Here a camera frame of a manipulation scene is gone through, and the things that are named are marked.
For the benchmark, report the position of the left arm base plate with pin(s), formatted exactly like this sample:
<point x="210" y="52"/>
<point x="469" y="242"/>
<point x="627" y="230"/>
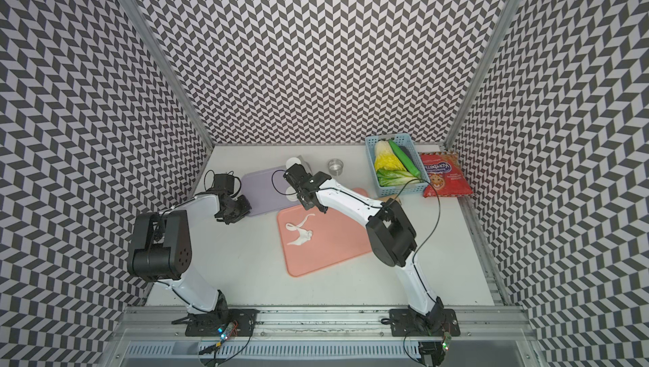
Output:
<point x="211" y="325"/>

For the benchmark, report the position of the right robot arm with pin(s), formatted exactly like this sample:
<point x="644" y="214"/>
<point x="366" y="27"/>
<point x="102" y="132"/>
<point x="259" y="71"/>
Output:
<point x="390" y="233"/>

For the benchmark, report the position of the cut round dough wrapper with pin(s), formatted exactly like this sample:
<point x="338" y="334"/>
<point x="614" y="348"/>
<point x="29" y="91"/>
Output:
<point x="293" y="161"/>

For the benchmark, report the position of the red snack bag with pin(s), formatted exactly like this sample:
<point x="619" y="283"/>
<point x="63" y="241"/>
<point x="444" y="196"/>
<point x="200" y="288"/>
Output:
<point x="445" y="175"/>

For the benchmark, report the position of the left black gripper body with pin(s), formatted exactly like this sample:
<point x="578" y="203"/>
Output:
<point x="239" y="208"/>

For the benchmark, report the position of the black handled scraper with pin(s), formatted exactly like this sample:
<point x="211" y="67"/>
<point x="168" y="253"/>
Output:
<point x="305" y="164"/>

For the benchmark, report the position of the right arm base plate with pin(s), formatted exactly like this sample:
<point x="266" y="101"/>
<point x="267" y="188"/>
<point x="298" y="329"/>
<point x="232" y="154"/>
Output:
<point x="406" y="322"/>

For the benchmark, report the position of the round white dough disc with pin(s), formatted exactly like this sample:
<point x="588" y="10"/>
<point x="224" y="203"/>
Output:
<point x="291" y="194"/>

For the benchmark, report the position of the lavender tray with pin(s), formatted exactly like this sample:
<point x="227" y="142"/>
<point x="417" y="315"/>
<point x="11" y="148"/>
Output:
<point x="266" y="191"/>

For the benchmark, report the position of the green cucumber toy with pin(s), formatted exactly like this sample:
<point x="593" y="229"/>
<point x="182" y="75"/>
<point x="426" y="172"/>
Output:
<point x="404" y="159"/>

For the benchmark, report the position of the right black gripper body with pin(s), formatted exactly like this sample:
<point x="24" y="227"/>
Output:
<point x="306" y="205"/>

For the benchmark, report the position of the pink tray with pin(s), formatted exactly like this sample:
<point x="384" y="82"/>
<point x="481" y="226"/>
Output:
<point x="336" y="238"/>

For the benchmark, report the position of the green lettuce leaf toy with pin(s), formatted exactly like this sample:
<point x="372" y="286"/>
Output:
<point x="393" y="178"/>

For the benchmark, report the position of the light blue plastic basket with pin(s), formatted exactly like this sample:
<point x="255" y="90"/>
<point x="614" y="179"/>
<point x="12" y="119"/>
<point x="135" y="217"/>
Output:
<point x="406" y="143"/>

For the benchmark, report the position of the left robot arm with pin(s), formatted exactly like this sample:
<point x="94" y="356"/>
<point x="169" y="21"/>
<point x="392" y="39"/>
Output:
<point x="161" y="250"/>

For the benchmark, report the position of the yellow napa cabbage toy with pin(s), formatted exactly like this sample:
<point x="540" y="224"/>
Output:
<point x="385" y="158"/>

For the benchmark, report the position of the white dough scrap strip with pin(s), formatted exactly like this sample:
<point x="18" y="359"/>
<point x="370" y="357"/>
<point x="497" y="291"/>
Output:
<point x="304" y="235"/>

